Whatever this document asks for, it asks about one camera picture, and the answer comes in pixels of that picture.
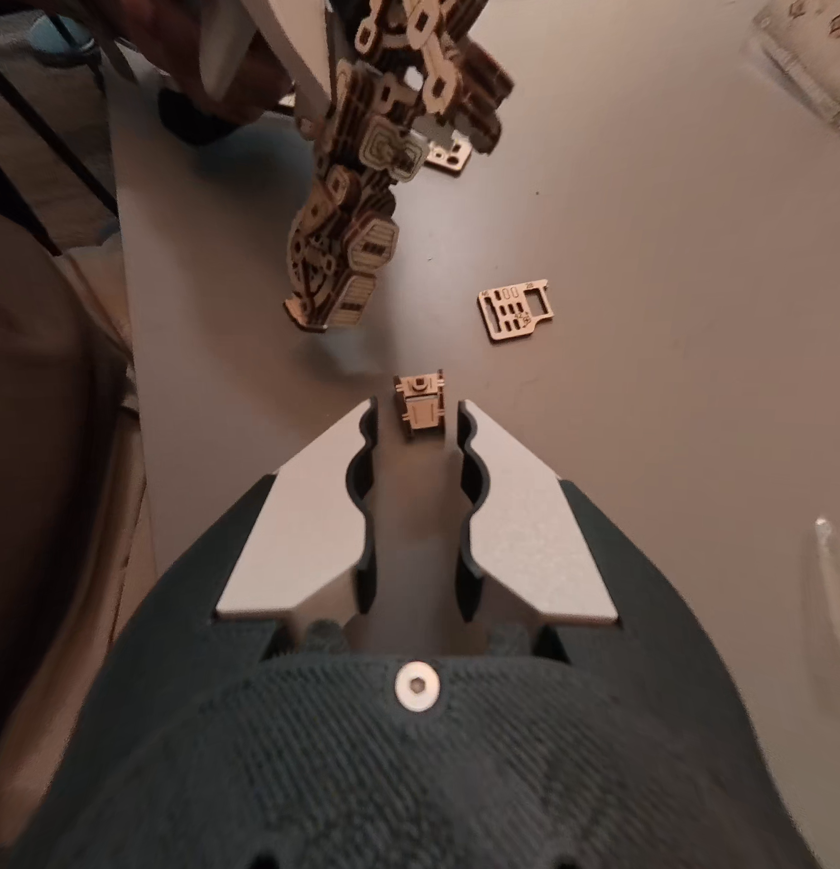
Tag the person's left hand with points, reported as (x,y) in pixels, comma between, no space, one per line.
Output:
(168,41)

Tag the slotted wooden puzzle piece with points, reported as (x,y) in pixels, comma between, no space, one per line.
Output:
(511,332)

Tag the black metal desk leg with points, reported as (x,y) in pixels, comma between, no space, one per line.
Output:
(53,132)

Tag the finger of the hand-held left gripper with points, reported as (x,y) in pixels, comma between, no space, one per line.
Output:
(304,54)
(223,47)

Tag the wooden robot model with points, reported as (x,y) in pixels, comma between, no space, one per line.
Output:
(345,224)

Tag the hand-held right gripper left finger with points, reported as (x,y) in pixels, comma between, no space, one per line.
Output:
(291,543)

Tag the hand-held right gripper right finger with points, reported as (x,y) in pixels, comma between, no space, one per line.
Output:
(535,543)

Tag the person's leg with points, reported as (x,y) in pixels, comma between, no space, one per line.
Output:
(46,475)

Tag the clear plastic packet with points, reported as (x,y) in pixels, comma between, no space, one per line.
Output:
(814,61)

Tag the small wooden model block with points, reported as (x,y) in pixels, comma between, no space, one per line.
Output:
(420,411)

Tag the small wooden puzzle piece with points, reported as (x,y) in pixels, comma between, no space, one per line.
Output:
(454,163)

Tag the teal office chair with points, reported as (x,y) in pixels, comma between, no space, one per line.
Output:
(66,37)

